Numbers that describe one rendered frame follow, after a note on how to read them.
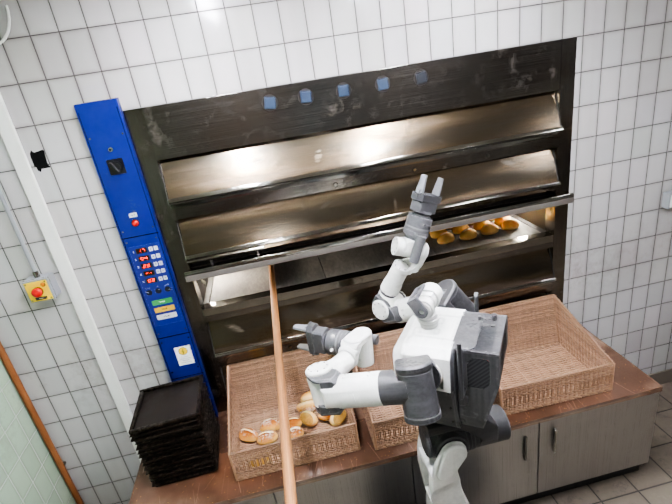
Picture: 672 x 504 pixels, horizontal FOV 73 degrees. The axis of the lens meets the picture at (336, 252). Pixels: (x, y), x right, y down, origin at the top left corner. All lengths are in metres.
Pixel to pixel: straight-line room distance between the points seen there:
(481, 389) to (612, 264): 1.68
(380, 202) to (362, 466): 1.16
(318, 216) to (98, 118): 0.96
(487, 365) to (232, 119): 1.35
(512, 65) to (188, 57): 1.36
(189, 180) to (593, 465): 2.31
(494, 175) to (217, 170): 1.28
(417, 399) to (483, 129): 1.39
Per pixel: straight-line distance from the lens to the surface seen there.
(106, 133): 2.02
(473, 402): 1.38
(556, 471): 2.62
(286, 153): 2.00
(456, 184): 2.22
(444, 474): 1.63
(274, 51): 1.96
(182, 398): 2.20
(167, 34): 1.99
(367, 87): 2.02
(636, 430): 2.72
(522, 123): 2.31
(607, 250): 2.81
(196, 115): 1.98
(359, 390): 1.23
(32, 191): 2.17
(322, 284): 2.19
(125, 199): 2.06
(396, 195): 2.13
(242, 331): 2.28
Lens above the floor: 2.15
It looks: 23 degrees down
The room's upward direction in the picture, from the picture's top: 9 degrees counter-clockwise
